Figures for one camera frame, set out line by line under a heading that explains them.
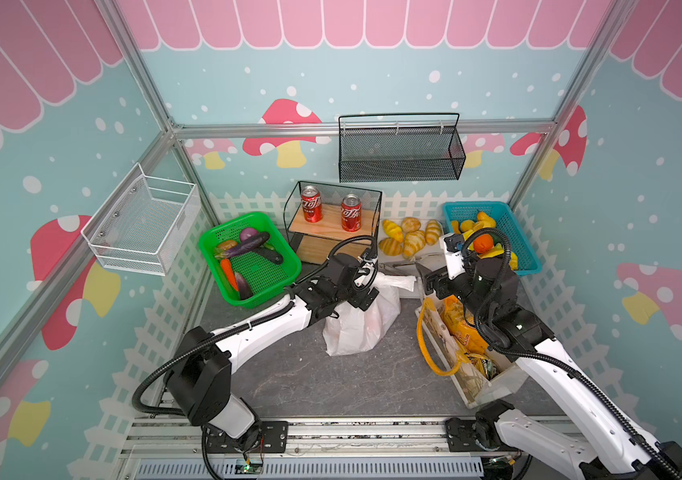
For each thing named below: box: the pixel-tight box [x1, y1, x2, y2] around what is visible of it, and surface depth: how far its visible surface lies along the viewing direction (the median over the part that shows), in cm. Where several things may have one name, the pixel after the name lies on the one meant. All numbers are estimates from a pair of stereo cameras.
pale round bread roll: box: [401, 217, 421, 233], surface depth 119 cm
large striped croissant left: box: [378, 238, 403, 256], surface depth 111 cm
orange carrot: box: [222, 258, 240, 291], surface depth 107 cm
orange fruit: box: [473, 233, 494, 254], surface depth 107 cm
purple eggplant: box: [214, 232, 270, 259], surface depth 110 cm
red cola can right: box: [341, 193, 362, 232], surface depth 92 cm
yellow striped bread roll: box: [382, 220, 404, 242], surface depth 119 cm
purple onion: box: [240, 227, 258, 242], surface depth 115 cm
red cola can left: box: [301, 185, 323, 223], surface depth 96 cm
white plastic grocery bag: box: [323, 273, 416, 357], surface depth 85 cm
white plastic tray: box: [378, 218, 447, 269], surface depth 118 cm
